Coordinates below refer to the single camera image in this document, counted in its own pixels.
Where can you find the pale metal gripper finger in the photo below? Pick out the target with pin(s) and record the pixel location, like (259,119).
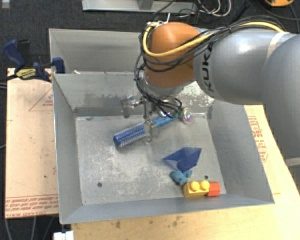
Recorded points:
(154,131)
(147,134)

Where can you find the blue hairbrush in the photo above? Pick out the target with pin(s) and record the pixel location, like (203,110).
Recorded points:
(130,134)

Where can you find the shiny silver round toy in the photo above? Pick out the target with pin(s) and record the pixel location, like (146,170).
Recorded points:
(187,116)

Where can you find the clear blue plastic pyramid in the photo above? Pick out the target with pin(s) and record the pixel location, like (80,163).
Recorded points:
(186,157)

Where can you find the grey metal bin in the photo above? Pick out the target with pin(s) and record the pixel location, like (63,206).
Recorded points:
(130,174)

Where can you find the teal toy animal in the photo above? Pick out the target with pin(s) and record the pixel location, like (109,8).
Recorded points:
(179,177)

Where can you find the yellow toy brick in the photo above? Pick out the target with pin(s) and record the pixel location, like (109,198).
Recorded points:
(193,190)

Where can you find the orange toy brick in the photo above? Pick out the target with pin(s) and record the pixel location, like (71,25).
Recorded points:
(214,189)

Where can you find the brown cardboard board red print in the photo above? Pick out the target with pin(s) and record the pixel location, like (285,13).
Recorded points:
(30,146)

